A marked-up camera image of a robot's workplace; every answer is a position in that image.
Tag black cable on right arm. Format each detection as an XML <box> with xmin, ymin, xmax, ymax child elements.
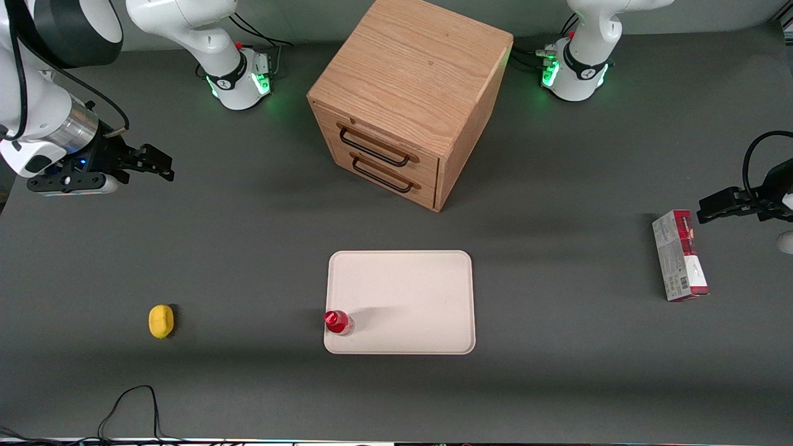
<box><xmin>0</xmin><ymin>0</ymin><xmax>131</xmax><ymax>141</ymax></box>

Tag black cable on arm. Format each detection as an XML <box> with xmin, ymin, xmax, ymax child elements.
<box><xmin>742</xmin><ymin>131</ymin><xmax>793</xmax><ymax>200</ymax></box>
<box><xmin>0</xmin><ymin>0</ymin><xmax>131</xmax><ymax>141</ymax></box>

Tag black cables at left base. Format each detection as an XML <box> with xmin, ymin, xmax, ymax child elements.
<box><xmin>512</xmin><ymin>11</ymin><xmax>581</xmax><ymax>70</ymax></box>

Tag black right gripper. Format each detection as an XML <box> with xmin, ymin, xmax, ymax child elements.
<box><xmin>61</xmin><ymin>133</ymin><xmax>176</xmax><ymax>186</ymax></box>

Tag red coke bottle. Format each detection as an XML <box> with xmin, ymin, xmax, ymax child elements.
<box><xmin>324</xmin><ymin>310</ymin><xmax>356</xmax><ymax>338</ymax></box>

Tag white cutting board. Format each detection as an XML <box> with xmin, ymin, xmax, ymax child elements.
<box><xmin>324</xmin><ymin>250</ymin><xmax>476</xmax><ymax>356</ymax></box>

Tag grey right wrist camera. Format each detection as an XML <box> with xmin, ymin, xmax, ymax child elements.
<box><xmin>26</xmin><ymin>173</ymin><xmax>119</xmax><ymax>196</ymax></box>

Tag yellow lemon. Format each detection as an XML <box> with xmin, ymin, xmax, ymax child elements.
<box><xmin>148</xmin><ymin>304</ymin><xmax>176</xmax><ymax>340</ymax></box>

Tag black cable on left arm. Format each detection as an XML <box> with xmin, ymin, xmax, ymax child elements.
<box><xmin>742</xmin><ymin>131</ymin><xmax>793</xmax><ymax>200</ymax></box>

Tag grey and red carton box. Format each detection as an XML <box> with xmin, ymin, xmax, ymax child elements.
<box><xmin>651</xmin><ymin>209</ymin><xmax>710</xmax><ymax>303</ymax></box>

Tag black drawer handle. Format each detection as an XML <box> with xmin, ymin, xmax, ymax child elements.
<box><xmin>337</xmin><ymin>125</ymin><xmax>412</xmax><ymax>168</ymax></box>
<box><xmin>351</xmin><ymin>155</ymin><xmax>414</xmax><ymax>195</ymax></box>

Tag black cables at right base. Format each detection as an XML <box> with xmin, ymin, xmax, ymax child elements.
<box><xmin>195</xmin><ymin>11</ymin><xmax>294</xmax><ymax>80</ymax></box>

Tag black cables at base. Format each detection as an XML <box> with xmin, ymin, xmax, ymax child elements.
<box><xmin>512</xmin><ymin>11</ymin><xmax>581</xmax><ymax>70</ymax></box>
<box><xmin>195</xmin><ymin>11</ymin><xmax>294</xmax><ymax>80</ymax></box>

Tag black cable on table edge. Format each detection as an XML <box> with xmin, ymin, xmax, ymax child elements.
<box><xmin>0</xmin><ymin>385</ymin><xmax>205</xmax><ymax>445</ymax></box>

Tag wooden drawer front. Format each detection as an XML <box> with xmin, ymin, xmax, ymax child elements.
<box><xmin>327</xmin><ymin>140</ymin><xmax>438</xmax><ymax>210</ymax></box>
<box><xmin>312</xmin><ymin>101</ymin><xmax>442</xmax><ymax>181</ymax></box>

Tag wooden drawer cabinet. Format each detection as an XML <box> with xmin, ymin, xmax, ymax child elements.
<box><xmin>306</xmin><ymin>0</ymin><xmax>514</xmax><ymax>213</ymax></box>

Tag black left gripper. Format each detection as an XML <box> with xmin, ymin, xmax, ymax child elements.
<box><xmin>697</xmin><ymin>157</ymin><xmax>793</xmax><ymax>225</ymax></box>

